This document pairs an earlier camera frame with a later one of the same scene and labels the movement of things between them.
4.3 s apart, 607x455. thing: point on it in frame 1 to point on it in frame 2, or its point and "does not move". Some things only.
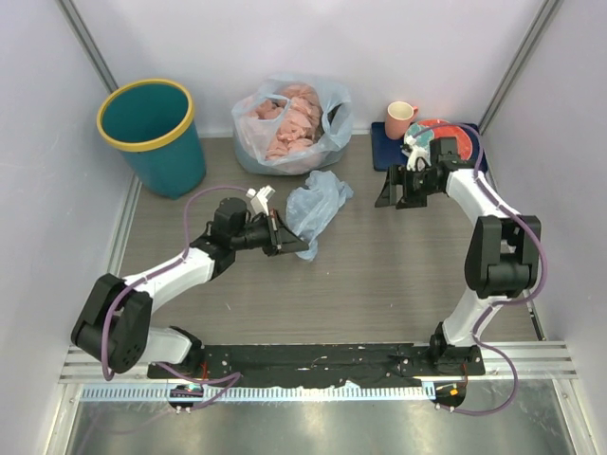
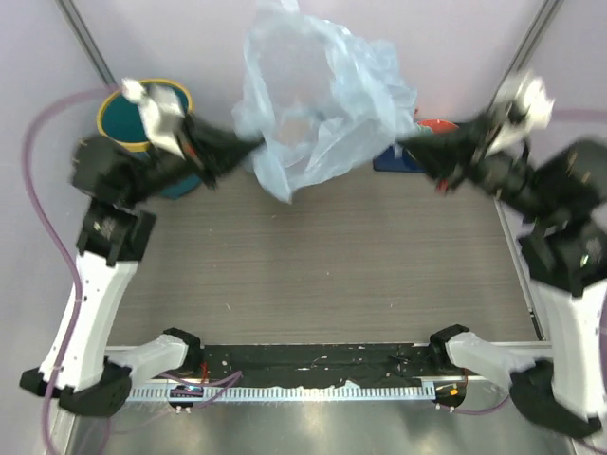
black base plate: (321, 365) does not move
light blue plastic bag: (310, 208) to (317, 97)
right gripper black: (399, 175) to (432, 150)
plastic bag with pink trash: (293, 124) does not move
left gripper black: (286, 240) to (208, 143)
